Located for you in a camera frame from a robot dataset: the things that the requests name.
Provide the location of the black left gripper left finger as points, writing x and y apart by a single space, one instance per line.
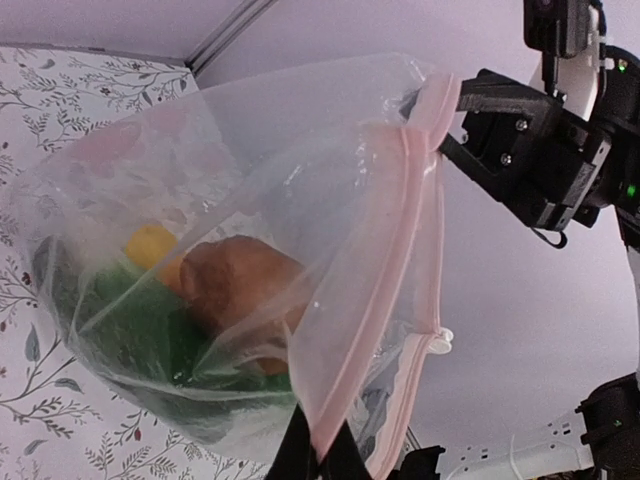
296 458

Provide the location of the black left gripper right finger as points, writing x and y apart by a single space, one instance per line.
343 461

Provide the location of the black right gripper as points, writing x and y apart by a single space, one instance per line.
531 155

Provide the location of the brown potato toy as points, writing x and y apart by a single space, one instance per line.
244 286

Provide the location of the green bok choy toy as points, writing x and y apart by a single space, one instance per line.
139 338

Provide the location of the clear zip top bag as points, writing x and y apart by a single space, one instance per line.
316 162

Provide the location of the yellow lemon toy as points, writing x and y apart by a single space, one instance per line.
149 245

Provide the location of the orange fruit toy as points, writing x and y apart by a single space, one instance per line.
170 276

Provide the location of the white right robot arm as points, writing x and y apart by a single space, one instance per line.
611 411

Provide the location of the floral patterned tablecloth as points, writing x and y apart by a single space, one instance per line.
57 420

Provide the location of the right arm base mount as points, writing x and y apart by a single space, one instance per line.
419 464

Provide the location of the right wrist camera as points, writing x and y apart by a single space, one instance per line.
562 31

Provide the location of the white wall power strip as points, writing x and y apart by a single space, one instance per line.
553 448

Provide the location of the right aluminium frame post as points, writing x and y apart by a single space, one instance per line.
229 30

